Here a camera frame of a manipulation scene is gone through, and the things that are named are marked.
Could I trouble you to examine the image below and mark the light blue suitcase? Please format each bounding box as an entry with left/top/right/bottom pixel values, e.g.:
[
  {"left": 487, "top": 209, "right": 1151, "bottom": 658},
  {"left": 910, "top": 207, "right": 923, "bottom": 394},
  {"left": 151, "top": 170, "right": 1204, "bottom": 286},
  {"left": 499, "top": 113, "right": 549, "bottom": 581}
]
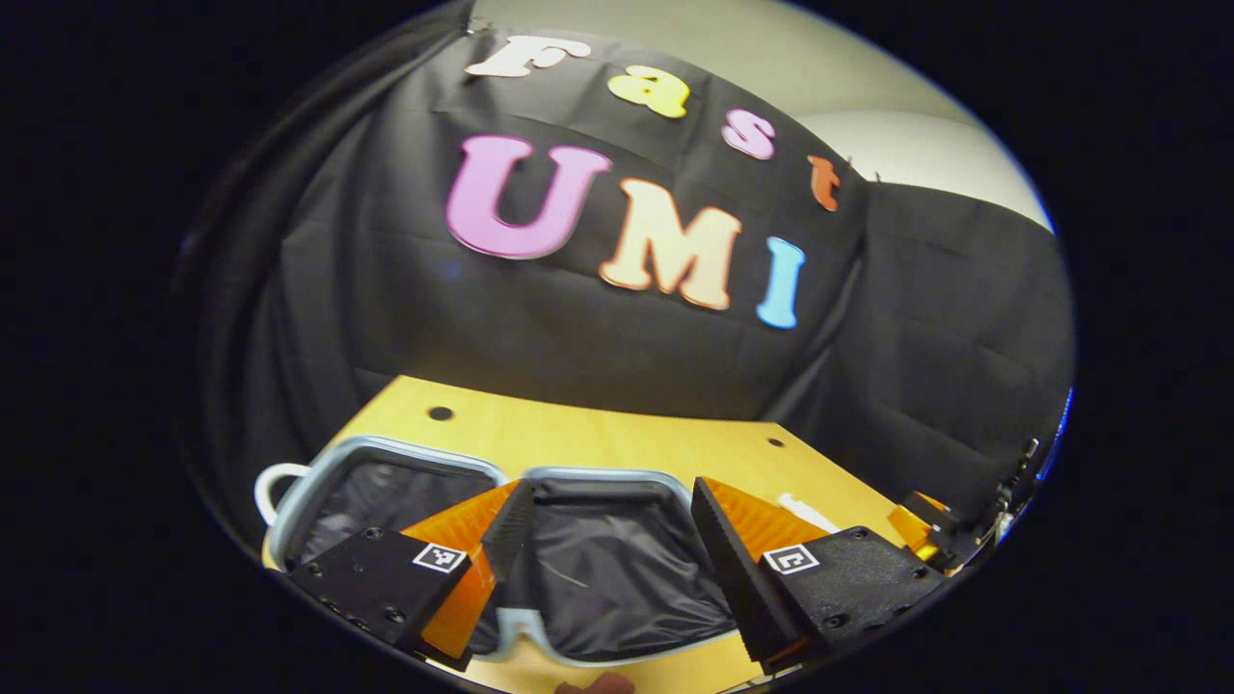
[{"left": 254, "top": 436, "right": 743, "bottom": 668}]

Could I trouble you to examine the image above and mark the white squeeze tube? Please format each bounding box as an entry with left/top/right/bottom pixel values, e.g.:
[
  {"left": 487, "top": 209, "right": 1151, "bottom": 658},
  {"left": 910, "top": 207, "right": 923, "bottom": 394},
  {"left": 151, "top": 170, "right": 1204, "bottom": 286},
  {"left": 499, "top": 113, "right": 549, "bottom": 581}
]
[{"left": 777, "top": 494, "right": 840, "bottom": 534}]

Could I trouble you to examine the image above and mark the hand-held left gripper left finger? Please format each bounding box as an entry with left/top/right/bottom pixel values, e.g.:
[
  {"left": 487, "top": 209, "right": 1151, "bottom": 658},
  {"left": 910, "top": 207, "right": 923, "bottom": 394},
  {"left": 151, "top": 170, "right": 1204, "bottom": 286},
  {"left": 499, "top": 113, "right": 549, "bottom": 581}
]
[{"left": 286, "top": 479, "right": 537, "bottom": 673}]

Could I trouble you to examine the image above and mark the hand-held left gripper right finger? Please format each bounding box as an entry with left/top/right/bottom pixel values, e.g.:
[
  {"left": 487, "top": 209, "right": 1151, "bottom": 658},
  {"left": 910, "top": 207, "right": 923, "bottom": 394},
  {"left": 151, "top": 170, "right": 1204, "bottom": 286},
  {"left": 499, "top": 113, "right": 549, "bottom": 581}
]
[{"left": 690, "top": 478, "right": 955, "bottom": 676}]

